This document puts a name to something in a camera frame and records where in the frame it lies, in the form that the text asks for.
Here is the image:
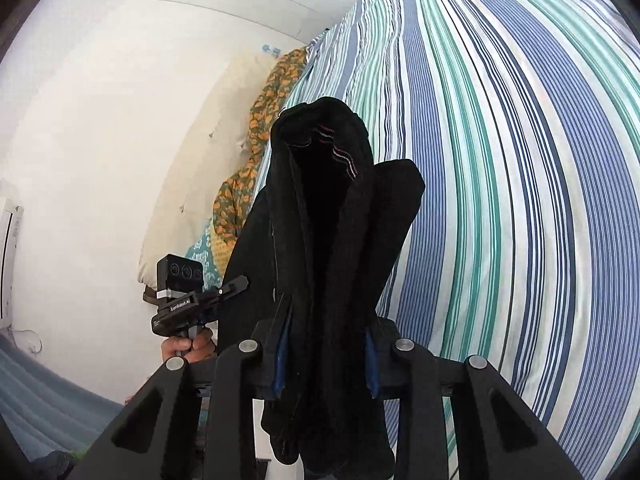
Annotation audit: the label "teal patterned pillow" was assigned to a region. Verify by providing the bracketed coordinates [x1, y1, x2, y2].
[186, 218, 222, 290]

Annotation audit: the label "cream upholstered headboard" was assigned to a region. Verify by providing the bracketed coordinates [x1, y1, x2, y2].
[138, 51, 276, 289]

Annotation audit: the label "orange floral green blanket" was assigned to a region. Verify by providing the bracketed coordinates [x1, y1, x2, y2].
[210, 47, 308, 254]

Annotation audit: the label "blue grey striped mattress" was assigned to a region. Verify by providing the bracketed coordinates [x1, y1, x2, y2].
[0, 338, 122, 460]

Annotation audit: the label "white air conditioner unit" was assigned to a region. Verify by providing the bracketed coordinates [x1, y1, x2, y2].
[0, 197, 24, 328]

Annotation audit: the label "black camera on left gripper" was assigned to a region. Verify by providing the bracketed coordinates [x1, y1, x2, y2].
[156, 254, 204, 300]

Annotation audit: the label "striped blue green bedspread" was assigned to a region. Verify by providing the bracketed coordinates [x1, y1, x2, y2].
[252, 0, 640, 480]

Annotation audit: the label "black pants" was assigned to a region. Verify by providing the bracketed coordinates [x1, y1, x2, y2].
[219, 98, 425, 479]

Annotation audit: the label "left hand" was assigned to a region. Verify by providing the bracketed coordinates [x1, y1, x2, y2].
[160, 327, 217, 363]

